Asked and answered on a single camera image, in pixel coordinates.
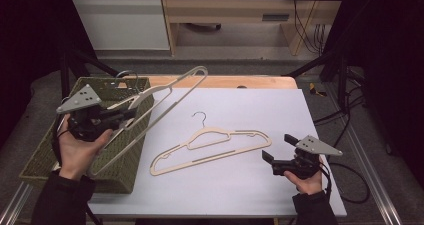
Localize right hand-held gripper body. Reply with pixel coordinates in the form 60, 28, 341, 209
271, 134, 344, 180

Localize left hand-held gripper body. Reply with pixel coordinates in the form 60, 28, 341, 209
55, 83, 118, 143

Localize green woven basket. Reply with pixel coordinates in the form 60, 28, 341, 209
19, 76, 155, 195

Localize beige clothes hanger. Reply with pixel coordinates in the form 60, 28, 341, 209
149, 111, 273, 177
87, 65, 209, 179

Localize person's right hand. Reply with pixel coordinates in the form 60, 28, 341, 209
283, 171, 324, 195

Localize person's left hand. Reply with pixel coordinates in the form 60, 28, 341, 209
58, 114, 114, 182

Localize white table mat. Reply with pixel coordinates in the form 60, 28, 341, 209
88, 87, 348, 218

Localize yellow black tool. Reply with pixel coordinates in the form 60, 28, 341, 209
308, 82, 328, 98

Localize wooden table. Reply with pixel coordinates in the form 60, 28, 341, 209
123, 74, 298, 90

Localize white cabinet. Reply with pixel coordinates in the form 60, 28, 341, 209
66, 0, 171, 52

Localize light wooden desk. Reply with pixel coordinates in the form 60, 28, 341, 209
159, 0, 348, 57

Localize black frame strut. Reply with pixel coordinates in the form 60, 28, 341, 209
59, 48, 126, 103
284, 50, 348, 113

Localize black floor cables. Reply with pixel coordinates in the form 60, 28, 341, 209
313, 67, 368, 153

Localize right hand-held gripper cable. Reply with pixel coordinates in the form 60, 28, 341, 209
319, 160, 371, 205

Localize aluminium rail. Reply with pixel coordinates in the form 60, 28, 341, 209
324, 81, 405, 225
0, 181, 34, 225

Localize black hanging cables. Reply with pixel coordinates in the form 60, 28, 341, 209
289, 0, 327, 56

